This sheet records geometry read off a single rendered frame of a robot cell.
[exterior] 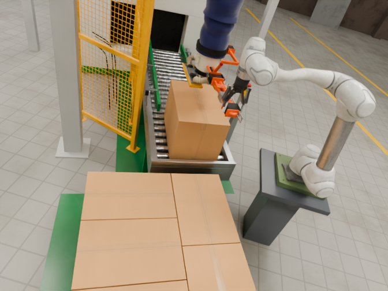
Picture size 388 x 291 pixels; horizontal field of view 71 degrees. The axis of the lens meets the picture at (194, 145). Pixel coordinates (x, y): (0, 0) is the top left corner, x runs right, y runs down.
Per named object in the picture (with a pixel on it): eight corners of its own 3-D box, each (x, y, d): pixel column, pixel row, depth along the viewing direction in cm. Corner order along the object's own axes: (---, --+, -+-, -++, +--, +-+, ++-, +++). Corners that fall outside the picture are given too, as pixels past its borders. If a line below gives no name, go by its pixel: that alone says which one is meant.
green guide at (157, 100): (142, 44, 378) (142, 37, 372) (149, 45, 381) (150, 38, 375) (149, 110, 263) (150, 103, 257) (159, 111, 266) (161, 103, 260)
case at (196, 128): (163, 116, 262) (171, 79, 237) (203, 120, 273) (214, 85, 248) (169, 160, 219) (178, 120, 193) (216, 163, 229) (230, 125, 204)
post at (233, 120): (212, 161, 312) (242, 85, 248) (217, 162, 314) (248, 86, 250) (213, 166, 307) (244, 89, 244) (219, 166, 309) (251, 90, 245)
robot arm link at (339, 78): (330, 64, 151) (342, 75, 141) (355, 73, 156) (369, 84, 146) (316, 85, 159) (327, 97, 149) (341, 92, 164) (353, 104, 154)
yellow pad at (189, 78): (181, 64, 217) (182, 59, 214) (193, 66, 220) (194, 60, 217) (189, 87, 193) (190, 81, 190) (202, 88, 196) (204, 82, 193)
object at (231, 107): (220, 108, 162) (223, 101, 159) (232, 109, 164) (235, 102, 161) (224, 116, 156) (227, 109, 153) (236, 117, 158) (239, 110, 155)
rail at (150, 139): (138, 53, 386) (140, 40, 374) (142, 54, 388) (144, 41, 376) (147, 176, 220) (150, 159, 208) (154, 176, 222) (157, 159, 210)
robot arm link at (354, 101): (319, 177, 194) (333, 202, 177) (297, 178, 192) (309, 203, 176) (365, 77, 144) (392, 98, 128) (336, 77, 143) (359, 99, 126)
